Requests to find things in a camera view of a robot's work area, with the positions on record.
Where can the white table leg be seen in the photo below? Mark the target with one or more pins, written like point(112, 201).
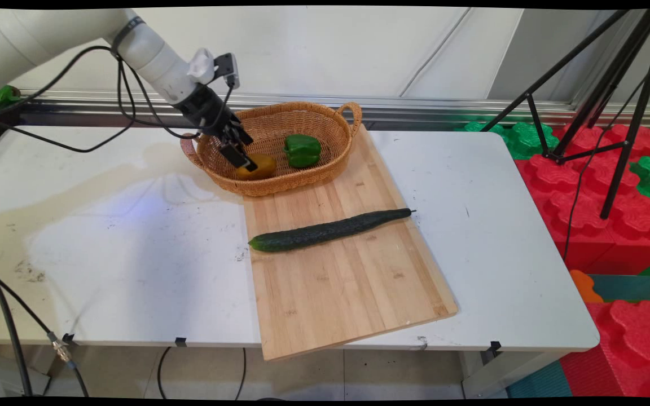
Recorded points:
point(500, 372)

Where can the black tripod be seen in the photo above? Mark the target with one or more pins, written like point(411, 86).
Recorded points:
point(635, 115)

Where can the yellow orange mango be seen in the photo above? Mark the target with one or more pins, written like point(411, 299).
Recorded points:
point(263, 166)

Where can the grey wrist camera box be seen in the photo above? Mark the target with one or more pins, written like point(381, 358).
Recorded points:
point(228, 67)

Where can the teal foam mat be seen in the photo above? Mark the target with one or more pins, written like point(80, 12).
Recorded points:
point(629, 287)

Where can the orange foam piece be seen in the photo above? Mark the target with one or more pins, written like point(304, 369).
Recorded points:
point(583, 286)

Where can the large red foam block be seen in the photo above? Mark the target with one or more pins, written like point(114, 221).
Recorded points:
point(584, 225)

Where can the aluminium wall rail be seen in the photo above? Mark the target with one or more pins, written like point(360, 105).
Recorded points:
point(415, 107)

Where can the long dark green cucumber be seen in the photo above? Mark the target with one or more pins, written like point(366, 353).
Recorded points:
point(325, 231)

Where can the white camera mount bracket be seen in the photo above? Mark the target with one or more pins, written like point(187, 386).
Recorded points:
point(201, 65)

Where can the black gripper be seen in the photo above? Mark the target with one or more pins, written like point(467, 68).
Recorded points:
point(206, 110)

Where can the bamboo cutting board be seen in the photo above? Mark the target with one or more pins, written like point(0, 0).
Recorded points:
point(347, 293)

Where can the woven wicker basket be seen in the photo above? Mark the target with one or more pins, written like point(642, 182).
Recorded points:
point(268, 121)

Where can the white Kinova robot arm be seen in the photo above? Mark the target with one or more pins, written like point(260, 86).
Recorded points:
point(150, 56)

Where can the green bell pepper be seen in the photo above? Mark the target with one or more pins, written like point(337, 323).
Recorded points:
point(302, 151)

